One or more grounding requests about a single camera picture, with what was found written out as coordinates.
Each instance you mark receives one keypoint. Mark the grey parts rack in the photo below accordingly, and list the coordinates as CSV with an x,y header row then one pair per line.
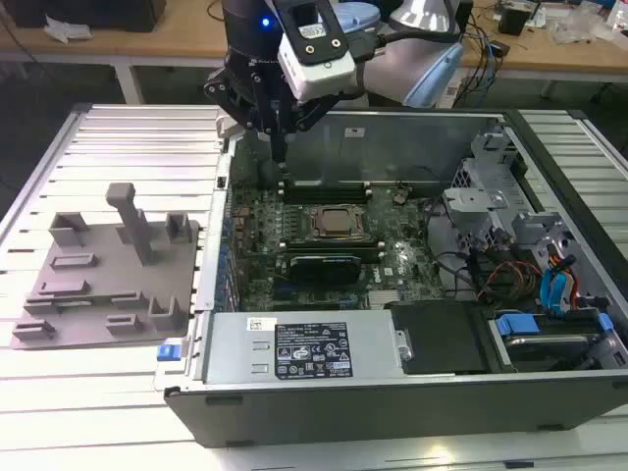
x,y
98,294

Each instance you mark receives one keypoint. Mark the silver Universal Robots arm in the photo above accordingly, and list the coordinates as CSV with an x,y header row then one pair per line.
x,y
392,73

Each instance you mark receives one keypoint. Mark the green motherboard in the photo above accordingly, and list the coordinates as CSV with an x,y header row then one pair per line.
x,y
392,235

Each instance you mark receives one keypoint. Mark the RAM stick with white label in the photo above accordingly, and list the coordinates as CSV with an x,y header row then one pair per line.
x,y
343,184

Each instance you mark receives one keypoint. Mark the black graphics card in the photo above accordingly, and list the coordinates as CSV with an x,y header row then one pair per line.
x,y
324,270

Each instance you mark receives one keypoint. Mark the blue case latch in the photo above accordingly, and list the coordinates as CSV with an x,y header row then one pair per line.
x,y
166,353

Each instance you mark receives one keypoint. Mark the black computer tower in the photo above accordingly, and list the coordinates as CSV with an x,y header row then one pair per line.
x,y
465,17

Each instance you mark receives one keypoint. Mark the hard disk in blue carrier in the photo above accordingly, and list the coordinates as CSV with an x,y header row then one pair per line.
x,y
515,326

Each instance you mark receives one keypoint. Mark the round coin battery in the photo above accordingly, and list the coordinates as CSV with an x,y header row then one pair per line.
x,y
400,197

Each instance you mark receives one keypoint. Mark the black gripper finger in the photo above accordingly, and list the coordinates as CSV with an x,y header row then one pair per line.
x,y
309,113
235,105

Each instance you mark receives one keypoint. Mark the silver CPU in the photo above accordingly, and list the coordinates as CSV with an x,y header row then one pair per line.
x,y
338,221

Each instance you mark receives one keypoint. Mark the grey metal drive cage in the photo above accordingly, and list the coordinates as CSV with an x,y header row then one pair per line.
x,y
471,201

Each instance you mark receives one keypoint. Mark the black power adapter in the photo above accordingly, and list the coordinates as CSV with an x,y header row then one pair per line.
x,y
500,49

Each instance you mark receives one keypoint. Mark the wooden desk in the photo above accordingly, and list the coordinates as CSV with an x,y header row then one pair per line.
x,y
162,44

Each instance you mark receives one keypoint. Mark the black drive bay plate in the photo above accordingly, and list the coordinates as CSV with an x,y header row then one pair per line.
x,y
441,338

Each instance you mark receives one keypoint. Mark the black RAM slot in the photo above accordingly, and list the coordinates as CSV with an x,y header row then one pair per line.
x,y
324,192
324,242
373,251
324,199

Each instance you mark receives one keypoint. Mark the black open PC case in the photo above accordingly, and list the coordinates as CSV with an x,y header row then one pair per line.
x,y
343,417

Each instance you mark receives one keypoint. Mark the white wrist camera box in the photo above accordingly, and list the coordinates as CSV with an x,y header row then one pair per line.
x,y
319,73

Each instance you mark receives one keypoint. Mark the clear plastic bags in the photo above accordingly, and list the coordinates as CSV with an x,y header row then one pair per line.
x,y
579,24

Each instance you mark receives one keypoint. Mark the small silver heatsink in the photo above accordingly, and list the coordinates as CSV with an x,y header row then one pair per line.
x,y
382,299

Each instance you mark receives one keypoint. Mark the white crumpled paper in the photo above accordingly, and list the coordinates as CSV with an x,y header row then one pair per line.
x,y
66,29

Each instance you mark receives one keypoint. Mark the grey power supply unit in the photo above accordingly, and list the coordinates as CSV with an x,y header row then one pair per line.
x,y
230,343

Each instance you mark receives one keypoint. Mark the small black box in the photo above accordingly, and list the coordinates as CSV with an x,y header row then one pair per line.
x,y
514,20

